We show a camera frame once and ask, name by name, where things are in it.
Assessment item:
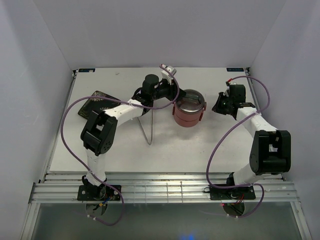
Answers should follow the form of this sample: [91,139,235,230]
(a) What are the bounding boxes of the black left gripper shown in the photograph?
[151,77,187,102]

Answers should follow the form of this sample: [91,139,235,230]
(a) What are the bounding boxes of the pink lunch bowl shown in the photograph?
[172,100,207,121]
[173,115,200,128]

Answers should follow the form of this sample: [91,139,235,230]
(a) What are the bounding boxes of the metal serving tongs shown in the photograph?
[137,110,154,146]

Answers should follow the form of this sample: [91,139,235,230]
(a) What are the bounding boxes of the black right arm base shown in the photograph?
[203,184,256,200]

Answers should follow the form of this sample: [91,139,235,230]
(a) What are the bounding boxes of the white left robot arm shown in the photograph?
[80,71,186,200]

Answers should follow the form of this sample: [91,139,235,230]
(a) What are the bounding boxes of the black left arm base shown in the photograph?
[76,185,121,202]

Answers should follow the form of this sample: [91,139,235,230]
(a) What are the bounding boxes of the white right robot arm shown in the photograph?
[212,84,291,199]

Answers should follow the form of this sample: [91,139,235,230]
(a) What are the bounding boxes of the blue table label right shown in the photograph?
[226,67,245,72]

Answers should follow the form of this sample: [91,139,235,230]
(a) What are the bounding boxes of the blue table label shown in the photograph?
[226,67,245,72]
[78,68,96,73]

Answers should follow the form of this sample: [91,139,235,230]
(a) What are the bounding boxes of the black floral rectangular plate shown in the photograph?
[77,90,121,120]

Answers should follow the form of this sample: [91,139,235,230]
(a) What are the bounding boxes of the blue table label left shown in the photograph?
[78,68,96,73]

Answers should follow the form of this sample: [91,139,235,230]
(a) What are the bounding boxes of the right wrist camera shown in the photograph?
[223,86,230,97]

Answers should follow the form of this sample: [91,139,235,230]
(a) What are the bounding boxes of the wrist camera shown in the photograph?
[223,86,230,97]
[160,64,177,85]

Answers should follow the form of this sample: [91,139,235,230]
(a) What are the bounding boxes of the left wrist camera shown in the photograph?
[160,64,177,85]

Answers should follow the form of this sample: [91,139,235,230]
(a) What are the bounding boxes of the aluminium front rail frame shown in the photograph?
[29,173,299,204]

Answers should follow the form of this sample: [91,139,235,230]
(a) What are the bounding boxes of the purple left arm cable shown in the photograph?
[61,64,181,227]

